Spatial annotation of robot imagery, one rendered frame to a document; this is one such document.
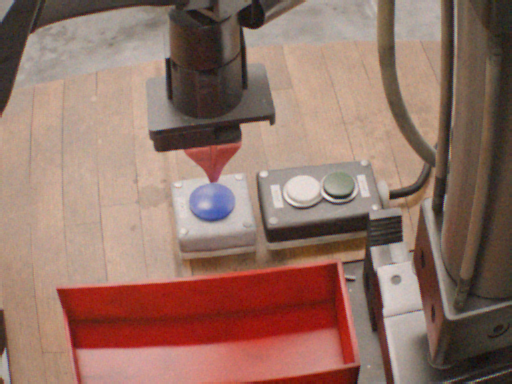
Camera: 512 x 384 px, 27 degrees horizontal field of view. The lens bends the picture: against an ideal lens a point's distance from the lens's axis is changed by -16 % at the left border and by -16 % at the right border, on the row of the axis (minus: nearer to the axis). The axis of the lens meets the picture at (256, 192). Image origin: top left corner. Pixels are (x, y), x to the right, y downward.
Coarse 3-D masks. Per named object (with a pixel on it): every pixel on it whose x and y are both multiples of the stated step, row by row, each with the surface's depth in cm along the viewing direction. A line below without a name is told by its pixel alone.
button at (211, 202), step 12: (192, 192) 111; (204, 192) 111; (216, 192) 110; (228, 192) 111; (192, 204) 110; (204, 204) 110; (216, 204) 110; (228, 204) 110; (204, 216) 109; (216, 216) 109
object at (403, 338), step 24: (408, 264) 79; (384, 288) 77; (408, 288) 77; (384, 312) 71; (408, 312) 71; (384, 336) 71; (408, 336) 70; (384, 360) 71; (408, 360) 68; (480, 360) 68; (504, 360) 67
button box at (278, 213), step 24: (288, 168) 113; (312, 168) 113; (336, 168) 113; (360, 168) 113; (264, 192) 111; (360, 192) 111; (384, 192) 112; (408, 192) 113; (264, 216) 110; (288, 216) 110; (312, 216) 109; (336, 216) 109; (360, 216) 110; (288, 240) 110; (312, 240) 111; (336, 240) 111
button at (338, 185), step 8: (328, 176) 111; (336, 176) 111; (344, 176) 111; (328, 184) 111; (336, 184) 111; (344, 184) 111; (352, 184) 111; (328, 192) 110; (336, 192) 110; (344, 192) 110; (352, 192) 111
